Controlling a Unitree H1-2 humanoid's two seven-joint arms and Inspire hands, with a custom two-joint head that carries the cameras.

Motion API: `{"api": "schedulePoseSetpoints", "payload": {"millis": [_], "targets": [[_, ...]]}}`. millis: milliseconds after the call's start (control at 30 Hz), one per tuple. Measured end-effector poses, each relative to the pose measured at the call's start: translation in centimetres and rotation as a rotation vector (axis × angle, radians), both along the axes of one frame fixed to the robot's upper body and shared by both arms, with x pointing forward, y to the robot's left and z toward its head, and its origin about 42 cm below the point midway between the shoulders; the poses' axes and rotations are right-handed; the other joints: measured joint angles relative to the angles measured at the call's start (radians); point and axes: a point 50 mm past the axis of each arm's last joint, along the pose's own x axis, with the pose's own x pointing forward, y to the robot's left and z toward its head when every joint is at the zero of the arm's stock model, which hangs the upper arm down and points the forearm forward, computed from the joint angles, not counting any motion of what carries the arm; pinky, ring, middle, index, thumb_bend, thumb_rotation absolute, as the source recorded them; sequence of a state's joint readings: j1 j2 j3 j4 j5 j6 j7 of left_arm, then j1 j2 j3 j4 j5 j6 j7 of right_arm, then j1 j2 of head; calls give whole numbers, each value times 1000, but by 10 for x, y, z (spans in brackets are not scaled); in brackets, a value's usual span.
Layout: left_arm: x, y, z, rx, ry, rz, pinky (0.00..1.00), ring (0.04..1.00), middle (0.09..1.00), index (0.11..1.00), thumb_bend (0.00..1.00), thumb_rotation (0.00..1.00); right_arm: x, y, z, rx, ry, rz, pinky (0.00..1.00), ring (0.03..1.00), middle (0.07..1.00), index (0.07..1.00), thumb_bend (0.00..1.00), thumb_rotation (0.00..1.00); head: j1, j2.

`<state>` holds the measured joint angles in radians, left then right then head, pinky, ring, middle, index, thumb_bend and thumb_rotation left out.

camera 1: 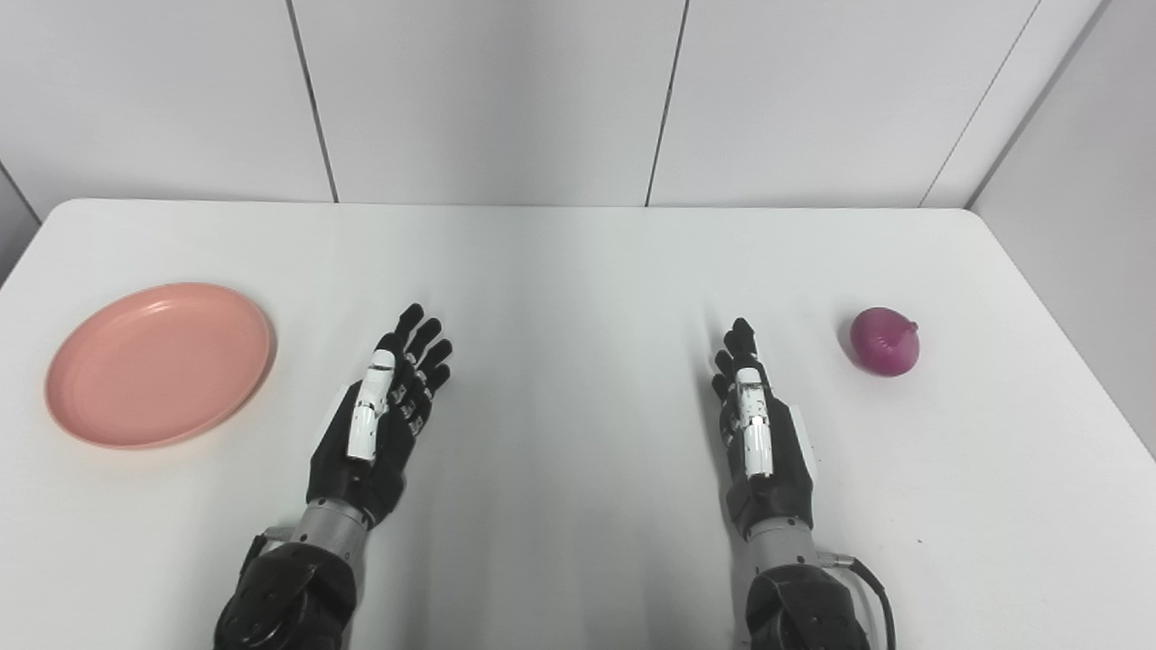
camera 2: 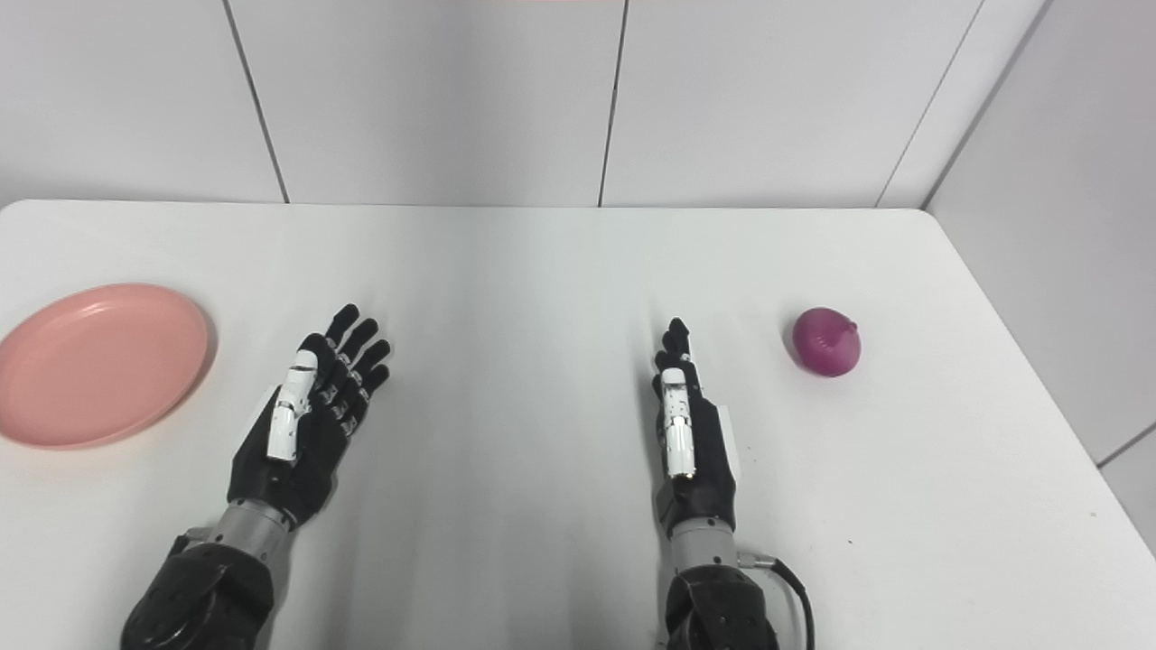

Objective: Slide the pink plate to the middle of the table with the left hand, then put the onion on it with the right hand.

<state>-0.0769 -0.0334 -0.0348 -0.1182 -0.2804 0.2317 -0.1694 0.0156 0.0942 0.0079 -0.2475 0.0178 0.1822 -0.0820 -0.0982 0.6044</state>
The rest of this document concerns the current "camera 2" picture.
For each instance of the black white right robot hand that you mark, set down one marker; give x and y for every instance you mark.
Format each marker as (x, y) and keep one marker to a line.
(709, 469)

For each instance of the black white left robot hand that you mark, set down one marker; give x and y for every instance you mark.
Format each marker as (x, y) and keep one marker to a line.
(298, 460)

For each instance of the purple red onion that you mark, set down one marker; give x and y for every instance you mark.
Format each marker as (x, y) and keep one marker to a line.
(826, 345)

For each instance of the pink round plate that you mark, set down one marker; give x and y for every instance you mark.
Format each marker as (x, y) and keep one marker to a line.
(99, 366)

